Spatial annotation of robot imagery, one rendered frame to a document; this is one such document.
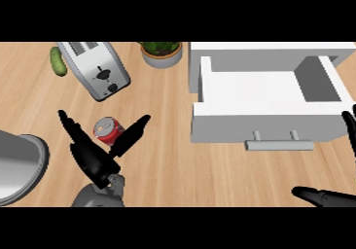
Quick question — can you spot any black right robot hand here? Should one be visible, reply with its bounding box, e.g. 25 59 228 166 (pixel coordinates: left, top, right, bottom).
290 103 356 208

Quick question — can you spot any potted green plant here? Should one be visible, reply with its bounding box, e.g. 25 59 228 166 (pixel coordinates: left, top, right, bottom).
138 42 183 69

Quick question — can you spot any grey drawer handle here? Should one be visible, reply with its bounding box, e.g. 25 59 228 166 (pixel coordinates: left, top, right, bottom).
244 130 317 152

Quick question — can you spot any green cucumber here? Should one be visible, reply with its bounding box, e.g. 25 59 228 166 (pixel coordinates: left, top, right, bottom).
49 46 70 78

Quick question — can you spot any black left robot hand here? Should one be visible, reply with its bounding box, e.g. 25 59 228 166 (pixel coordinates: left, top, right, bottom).
58 109 152 190

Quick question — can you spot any red soda can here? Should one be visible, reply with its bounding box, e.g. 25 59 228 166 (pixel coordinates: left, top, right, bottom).
92 117 127 147

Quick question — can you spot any white open drawer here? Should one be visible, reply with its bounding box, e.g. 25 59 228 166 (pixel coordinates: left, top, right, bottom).
189 55 356 144

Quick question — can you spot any large grey metal pot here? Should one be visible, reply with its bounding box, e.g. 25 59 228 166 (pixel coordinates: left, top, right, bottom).
0 127 52 207

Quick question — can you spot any silver toaster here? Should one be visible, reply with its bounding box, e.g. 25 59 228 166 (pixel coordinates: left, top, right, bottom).
56 42 132 103

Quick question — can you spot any white cabinet body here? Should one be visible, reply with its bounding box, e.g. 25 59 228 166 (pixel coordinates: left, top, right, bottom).
186 42 356 95

